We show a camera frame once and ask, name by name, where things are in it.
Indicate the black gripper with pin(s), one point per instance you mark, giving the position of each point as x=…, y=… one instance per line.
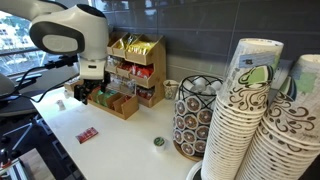
x=96, y=84

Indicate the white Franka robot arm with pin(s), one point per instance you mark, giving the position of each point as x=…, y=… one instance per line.
x=66, y=30

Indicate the silver sachet pile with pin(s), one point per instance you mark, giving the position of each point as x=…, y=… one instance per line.
x=113, y=60

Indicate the yellow-green sachet pile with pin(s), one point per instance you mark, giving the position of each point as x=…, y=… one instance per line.
x=128, y=41

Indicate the yellow sachet pile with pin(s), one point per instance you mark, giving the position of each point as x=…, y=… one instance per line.
x=141, y=48

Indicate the wooden tiered snack rack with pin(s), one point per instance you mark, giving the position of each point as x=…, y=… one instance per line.
x=160, y=66

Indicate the green tea packet stack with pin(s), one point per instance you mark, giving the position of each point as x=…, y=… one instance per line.
x=109, y=97
x=100, y=96

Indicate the small white creamer cup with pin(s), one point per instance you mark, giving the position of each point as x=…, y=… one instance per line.
x=60, y=105
x=66, y=94

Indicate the clear acrylic bin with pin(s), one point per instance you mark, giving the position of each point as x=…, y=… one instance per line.
x=121, y=85

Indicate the wooden tea organizer box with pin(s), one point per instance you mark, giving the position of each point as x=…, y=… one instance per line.
x=130, y=108

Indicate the red packet pile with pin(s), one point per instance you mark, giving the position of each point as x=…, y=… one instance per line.
x=126, y=66

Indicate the single patterned paper cup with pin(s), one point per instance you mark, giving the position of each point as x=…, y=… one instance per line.
x=170, y=90

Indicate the green-lid coffee pod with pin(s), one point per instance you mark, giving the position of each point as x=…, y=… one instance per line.
x=160, y=144

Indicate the white pod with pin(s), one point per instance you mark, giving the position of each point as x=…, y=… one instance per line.
x=216, y=86
x=190, y=87
x=200, y=83

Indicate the white round tray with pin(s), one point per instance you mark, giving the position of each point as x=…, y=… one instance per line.
x=193, y=170

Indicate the patterned paper cup stack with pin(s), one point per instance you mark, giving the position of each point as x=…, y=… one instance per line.
x=240, y=116
x=288, y=88
x=290, y=133

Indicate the aluminium rail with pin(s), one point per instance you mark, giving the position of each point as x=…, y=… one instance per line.
x=13, y=171

